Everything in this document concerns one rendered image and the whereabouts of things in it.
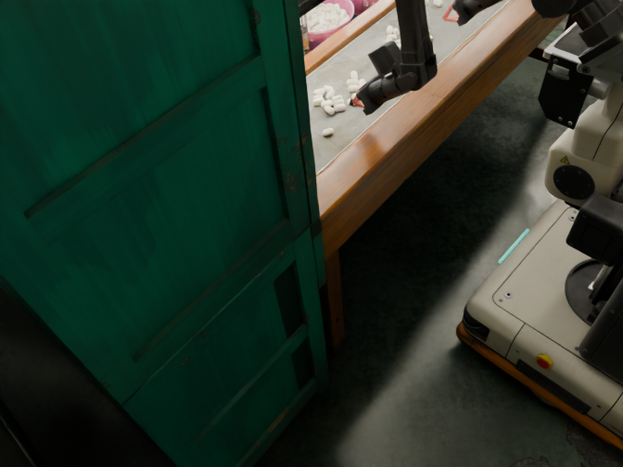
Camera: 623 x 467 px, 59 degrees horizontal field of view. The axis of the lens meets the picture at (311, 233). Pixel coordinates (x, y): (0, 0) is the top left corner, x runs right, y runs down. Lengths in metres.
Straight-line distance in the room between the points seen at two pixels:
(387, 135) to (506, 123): 1.35
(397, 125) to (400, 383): 0.87
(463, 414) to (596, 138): 0.95
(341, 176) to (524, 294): 0.73
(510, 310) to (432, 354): 0.35
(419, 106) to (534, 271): 0.65
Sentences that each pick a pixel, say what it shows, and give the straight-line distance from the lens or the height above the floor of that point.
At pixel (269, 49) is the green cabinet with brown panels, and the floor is 1.29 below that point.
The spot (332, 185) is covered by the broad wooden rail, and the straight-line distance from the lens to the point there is 1.38.
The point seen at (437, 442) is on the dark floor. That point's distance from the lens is 1.86.
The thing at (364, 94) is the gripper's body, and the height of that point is 0.89.
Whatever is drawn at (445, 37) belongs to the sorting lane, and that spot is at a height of 0.74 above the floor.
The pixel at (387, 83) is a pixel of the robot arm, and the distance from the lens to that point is 1.39.
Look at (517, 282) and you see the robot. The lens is 1.84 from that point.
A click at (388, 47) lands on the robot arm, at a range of 1.36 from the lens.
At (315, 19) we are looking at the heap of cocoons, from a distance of 2.03.
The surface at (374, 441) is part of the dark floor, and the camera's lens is 1.85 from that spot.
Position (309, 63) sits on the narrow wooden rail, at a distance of 1.78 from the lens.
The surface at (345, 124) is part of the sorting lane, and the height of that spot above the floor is 0.74.
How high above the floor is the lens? 1.76
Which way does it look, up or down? 51 degrees down
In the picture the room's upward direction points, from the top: 7 degrees counter-clockwise
